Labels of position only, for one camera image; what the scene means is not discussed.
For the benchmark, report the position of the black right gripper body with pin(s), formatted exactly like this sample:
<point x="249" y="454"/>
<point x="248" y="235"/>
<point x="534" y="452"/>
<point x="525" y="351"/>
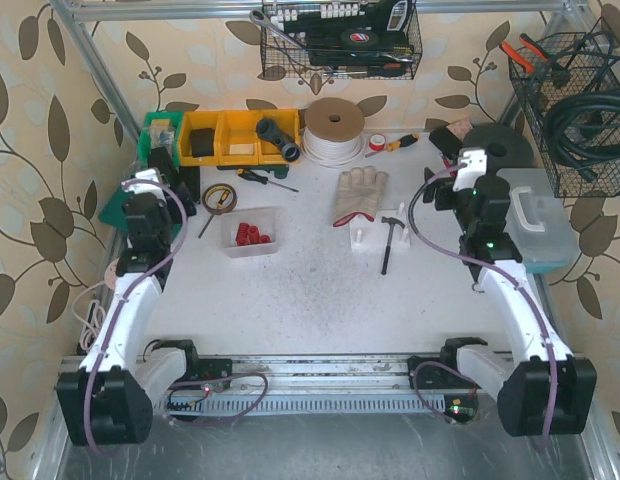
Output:
<point x="441" y="189"/>

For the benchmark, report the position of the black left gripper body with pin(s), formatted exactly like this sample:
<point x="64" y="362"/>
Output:
<point x="166" y="163"/>

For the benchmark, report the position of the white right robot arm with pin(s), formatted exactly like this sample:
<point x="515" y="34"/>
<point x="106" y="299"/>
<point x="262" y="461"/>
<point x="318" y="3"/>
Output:
<point x="546" y="389"/>

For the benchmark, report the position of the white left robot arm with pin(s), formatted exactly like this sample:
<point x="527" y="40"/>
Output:
<point x="122" y="320"/>

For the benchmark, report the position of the clear plastic spring box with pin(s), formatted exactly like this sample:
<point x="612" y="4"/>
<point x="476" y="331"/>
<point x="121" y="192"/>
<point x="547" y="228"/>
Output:
<point x="267" y="221"/>

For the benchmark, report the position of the clear blue storage box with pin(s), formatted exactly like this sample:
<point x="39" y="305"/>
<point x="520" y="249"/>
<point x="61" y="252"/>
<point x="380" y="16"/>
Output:
<point x="537" y="223"/>

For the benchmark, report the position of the pink round power strip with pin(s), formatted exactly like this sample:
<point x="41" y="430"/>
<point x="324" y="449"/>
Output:
<point x="110" y="275"/>

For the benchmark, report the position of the black round disc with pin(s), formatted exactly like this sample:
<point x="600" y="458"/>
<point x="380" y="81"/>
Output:
<point x="504" y="147"/>

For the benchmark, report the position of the black battery charger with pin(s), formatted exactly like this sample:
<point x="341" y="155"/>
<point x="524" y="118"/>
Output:
<point x="161" y="160"/>

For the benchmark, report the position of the black sanding block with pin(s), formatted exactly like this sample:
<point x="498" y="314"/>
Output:
<point x="446" y="142"/>

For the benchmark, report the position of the small yellow black screwdriver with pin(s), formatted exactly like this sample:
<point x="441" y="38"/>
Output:
<point x="214" y="203"/>

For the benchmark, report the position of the brown tape roll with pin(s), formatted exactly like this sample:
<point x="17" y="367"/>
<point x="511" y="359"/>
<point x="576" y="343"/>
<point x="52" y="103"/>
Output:
<point x="230" y="203"/>

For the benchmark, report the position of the green parts bin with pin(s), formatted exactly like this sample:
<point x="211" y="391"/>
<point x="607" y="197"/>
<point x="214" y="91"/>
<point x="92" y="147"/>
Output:
<point x="159" y="130"/>

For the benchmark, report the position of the yellow parts bin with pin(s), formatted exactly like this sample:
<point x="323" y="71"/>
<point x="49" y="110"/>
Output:
<point x="235" y="142"/>

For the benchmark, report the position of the black flathead screwdriver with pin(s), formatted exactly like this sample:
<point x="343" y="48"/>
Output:
<point x="251" y="176"/>

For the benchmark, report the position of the white peg board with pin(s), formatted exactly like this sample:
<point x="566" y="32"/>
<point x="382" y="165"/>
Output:
<point x="371" y="236"/>

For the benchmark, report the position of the beige work glove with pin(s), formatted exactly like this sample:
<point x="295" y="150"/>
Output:
<point x="359" y="192"/>

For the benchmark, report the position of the red white tape roll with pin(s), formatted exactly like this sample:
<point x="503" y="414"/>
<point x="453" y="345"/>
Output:
<point x="377" y="142"/>

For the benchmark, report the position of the grey pipe fitting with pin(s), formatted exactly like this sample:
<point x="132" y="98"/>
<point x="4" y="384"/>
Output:
<point x="268" y="130"/>

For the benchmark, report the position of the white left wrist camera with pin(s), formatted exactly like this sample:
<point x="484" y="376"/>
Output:
<point x="144" y="181"/>

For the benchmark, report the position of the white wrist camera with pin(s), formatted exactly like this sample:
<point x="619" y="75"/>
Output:
<point x="144" y="181"/>
<point x="472" y="163"/>

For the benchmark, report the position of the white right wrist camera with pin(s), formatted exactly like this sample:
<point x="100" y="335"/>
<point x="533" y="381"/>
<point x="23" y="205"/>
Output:
<point x="472" y="163"/>

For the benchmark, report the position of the black handled hammer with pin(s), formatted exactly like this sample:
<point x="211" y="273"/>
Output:
<point x="392" y="222"/>

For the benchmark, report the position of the orange handled pliers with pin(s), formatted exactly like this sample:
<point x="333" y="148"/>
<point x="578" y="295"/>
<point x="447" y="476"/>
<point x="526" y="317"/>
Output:
<point x="517" y="56"/>

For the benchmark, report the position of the black wire basket right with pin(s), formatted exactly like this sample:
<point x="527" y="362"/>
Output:
<point x="572" y="104"/>

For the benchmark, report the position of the black wire basket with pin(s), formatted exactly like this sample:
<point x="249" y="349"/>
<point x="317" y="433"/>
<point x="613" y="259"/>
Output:
<point x="328" y="40"/>
<point x="572" y="104"/>

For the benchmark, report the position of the white cable spool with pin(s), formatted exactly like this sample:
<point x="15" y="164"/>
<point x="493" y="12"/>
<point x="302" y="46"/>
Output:
<point x="333" y="132"/>

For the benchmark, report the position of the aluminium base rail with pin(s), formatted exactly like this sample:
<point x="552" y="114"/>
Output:
<point x="226" y="388"/>

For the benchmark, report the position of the black wire basket centre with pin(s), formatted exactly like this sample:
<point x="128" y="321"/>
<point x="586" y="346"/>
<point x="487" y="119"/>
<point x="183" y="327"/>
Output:
<point x="328" y="40"/>

